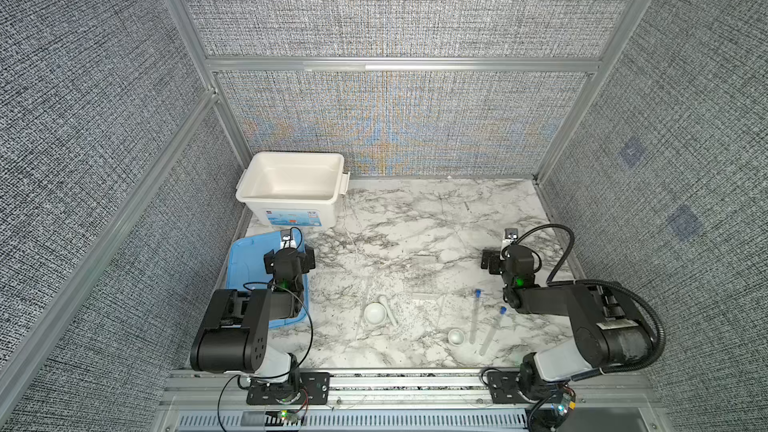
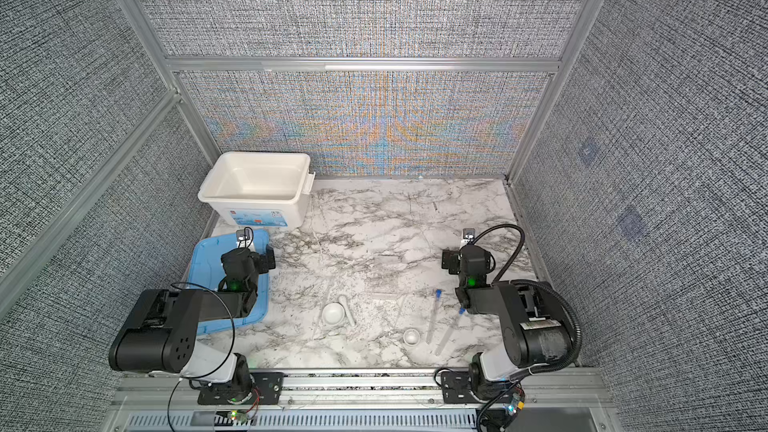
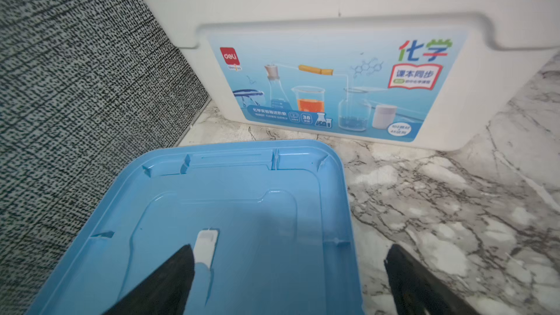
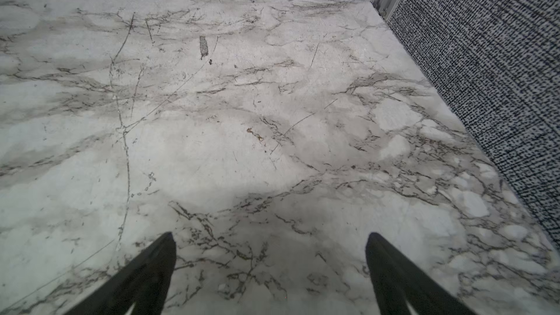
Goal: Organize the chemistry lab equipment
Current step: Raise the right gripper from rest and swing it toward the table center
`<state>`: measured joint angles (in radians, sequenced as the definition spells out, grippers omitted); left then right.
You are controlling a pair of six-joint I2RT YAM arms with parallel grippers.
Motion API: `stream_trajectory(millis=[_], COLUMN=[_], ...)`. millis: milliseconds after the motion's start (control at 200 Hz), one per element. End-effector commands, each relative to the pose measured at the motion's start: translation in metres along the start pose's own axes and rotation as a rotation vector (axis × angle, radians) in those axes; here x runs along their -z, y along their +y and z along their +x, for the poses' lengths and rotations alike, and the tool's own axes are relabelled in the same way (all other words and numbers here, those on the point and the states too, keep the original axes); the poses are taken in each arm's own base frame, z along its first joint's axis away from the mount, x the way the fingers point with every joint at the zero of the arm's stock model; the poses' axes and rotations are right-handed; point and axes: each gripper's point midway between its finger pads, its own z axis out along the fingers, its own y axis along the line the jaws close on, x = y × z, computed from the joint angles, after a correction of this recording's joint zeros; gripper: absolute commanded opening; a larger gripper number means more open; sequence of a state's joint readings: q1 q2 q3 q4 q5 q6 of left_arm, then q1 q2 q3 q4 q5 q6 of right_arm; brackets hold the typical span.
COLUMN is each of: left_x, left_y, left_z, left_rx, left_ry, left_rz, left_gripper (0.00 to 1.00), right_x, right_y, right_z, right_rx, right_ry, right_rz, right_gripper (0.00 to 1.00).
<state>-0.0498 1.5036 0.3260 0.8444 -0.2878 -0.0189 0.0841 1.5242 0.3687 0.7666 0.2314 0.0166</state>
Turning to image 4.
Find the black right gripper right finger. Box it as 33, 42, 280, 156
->
365, 233, 474, 314

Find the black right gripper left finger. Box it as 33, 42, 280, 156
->
67, 232, 176, 314

